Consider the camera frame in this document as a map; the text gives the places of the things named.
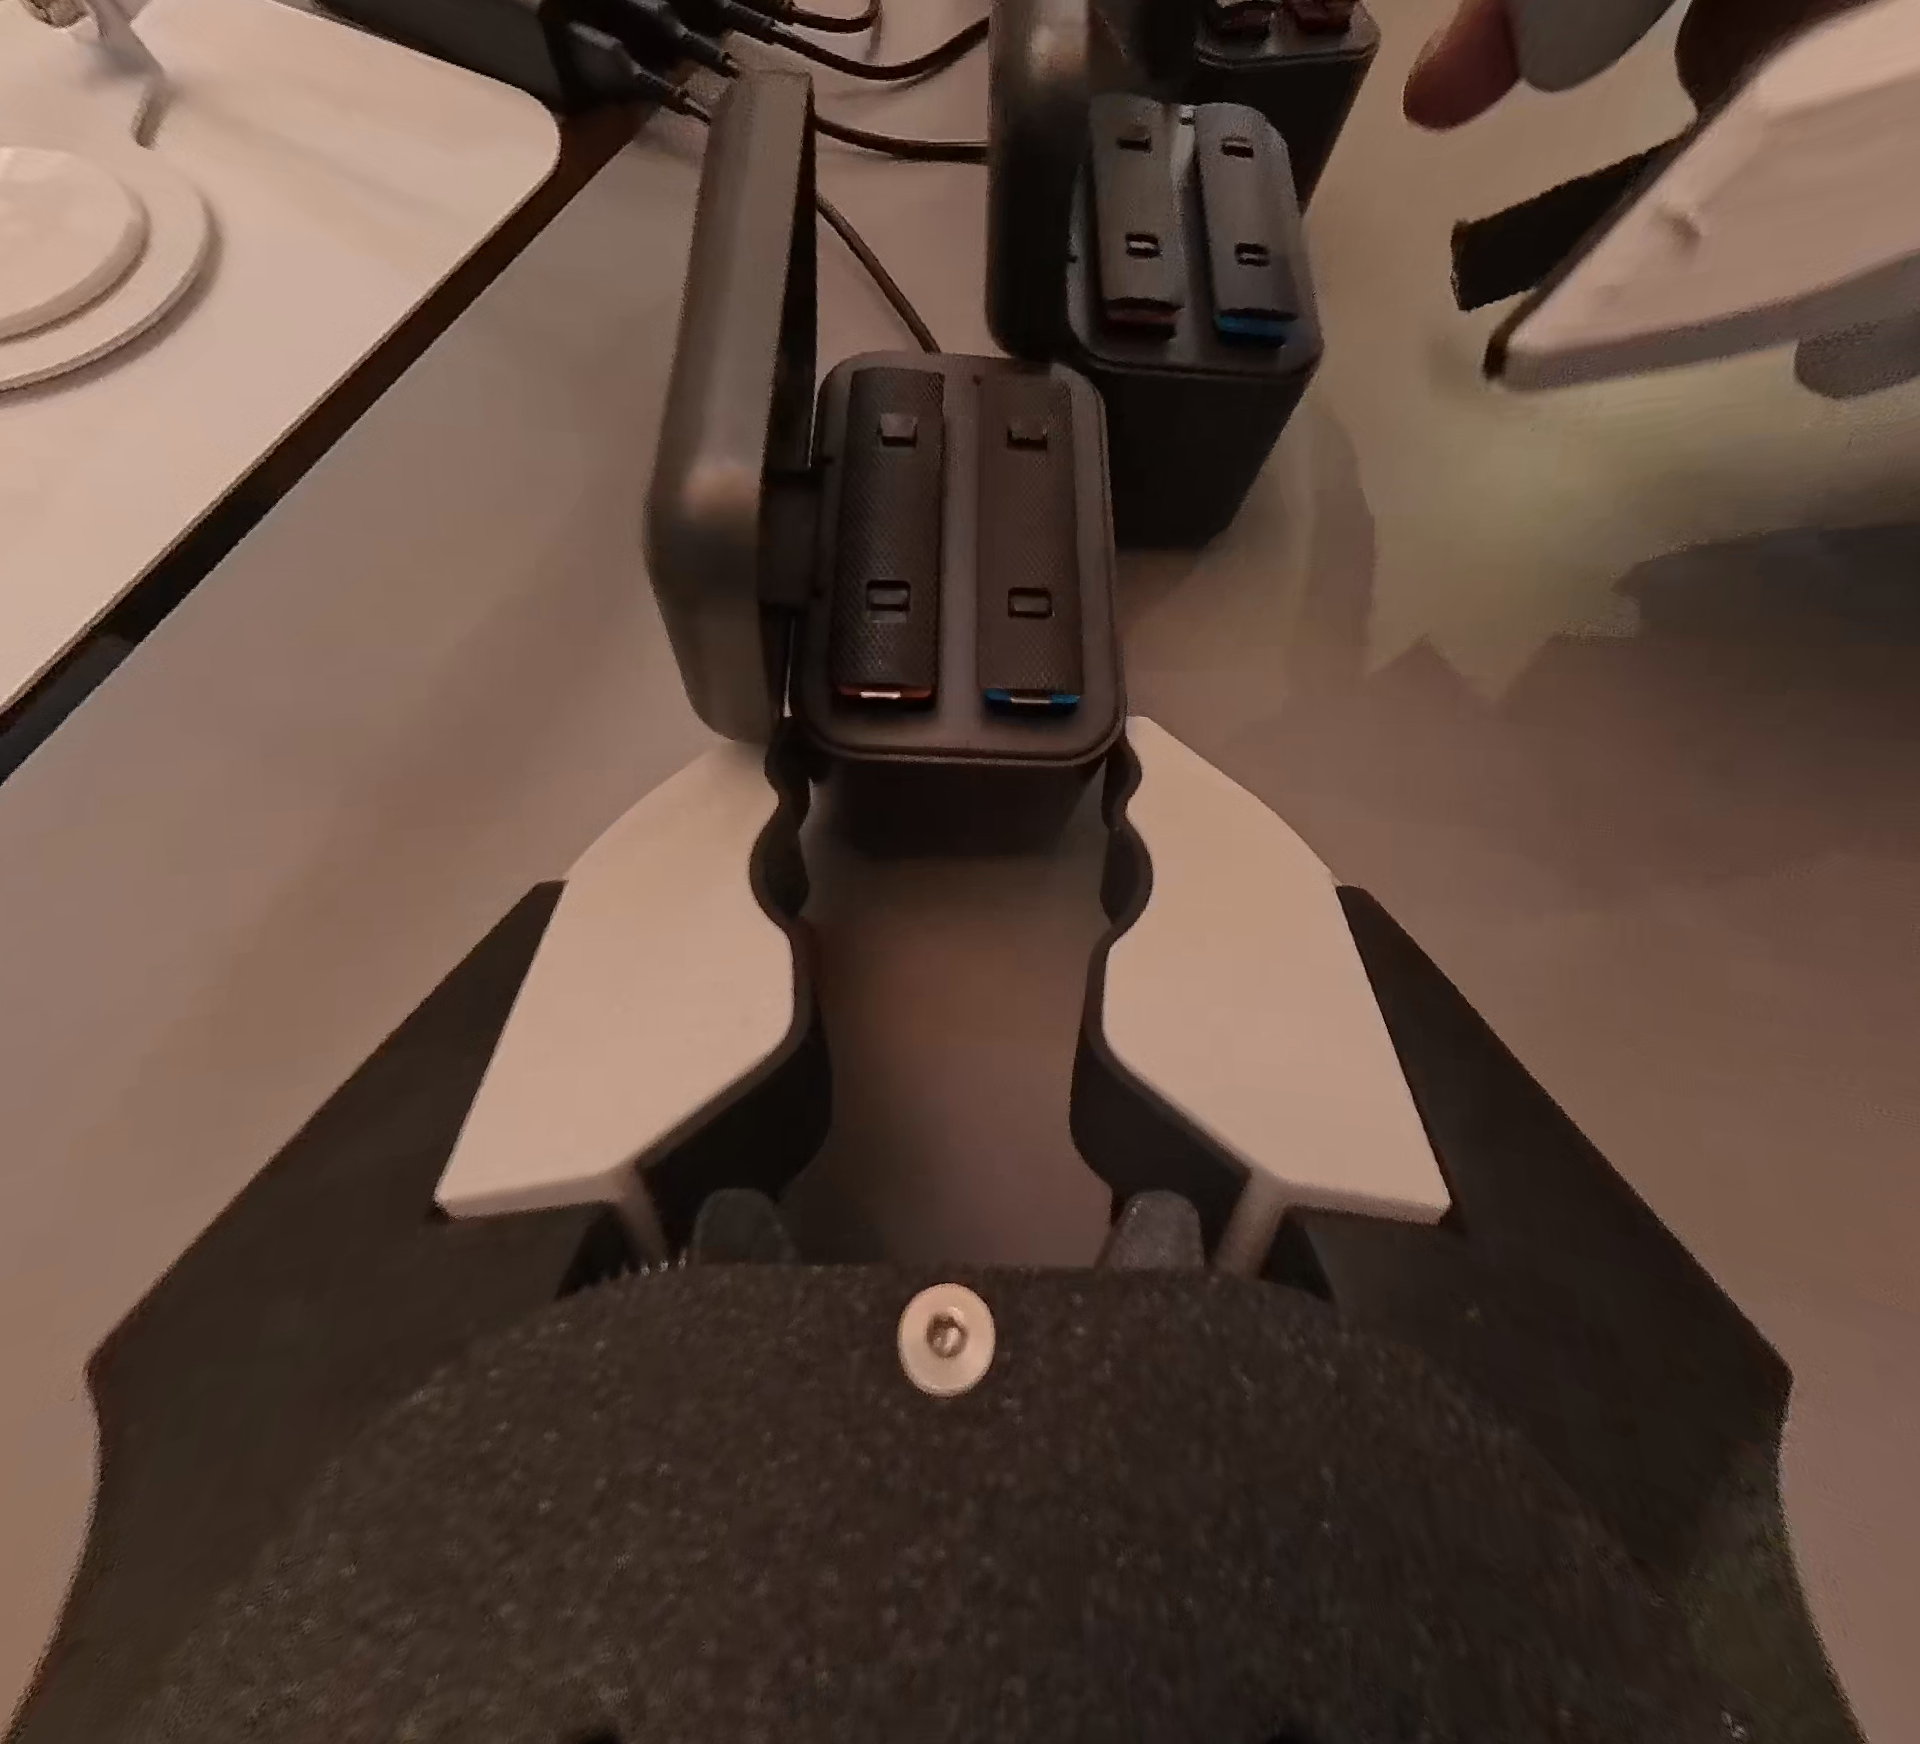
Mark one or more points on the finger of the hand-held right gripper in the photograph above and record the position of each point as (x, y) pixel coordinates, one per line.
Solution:
(1770, 229)

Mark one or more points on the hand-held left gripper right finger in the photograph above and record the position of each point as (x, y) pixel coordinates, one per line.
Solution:
(1275, 1025)

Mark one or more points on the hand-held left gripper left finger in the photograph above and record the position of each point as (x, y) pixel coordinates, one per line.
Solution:
(630, 1025)

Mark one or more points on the blue-tabbed black battery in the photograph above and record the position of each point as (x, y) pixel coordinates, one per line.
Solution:
(1248, 198)
(1032, 529)

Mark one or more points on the person's right hand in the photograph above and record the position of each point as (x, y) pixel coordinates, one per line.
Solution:
(1463, 48)

